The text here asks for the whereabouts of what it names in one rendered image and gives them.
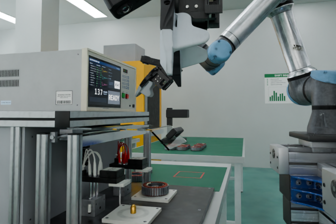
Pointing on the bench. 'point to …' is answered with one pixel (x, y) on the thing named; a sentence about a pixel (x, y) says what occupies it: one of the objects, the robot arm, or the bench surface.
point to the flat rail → (92, 139)
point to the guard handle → (174, 132)
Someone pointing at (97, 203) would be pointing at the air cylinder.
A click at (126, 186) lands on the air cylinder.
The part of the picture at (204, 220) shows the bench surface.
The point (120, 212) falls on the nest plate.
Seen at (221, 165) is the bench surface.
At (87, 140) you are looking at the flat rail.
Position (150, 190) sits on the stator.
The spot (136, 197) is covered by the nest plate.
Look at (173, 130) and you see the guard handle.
